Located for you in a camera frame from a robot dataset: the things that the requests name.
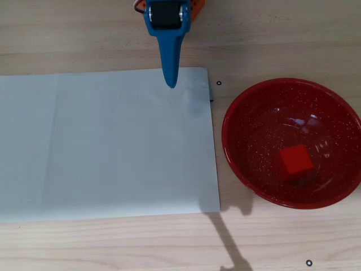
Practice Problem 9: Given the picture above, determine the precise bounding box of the blue gripper black motor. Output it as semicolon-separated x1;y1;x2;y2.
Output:
143;0;191;89

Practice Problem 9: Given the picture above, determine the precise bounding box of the red cube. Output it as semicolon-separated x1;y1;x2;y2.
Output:
278;144;315;182

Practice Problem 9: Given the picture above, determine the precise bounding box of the red speckled bowl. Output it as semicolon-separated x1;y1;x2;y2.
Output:
221;78;361;210

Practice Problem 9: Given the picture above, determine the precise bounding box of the white paper sheet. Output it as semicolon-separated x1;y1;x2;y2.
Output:
0;67;221;224

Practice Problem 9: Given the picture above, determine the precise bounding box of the white red servo cable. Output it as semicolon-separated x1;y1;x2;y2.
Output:
132;0;146;14

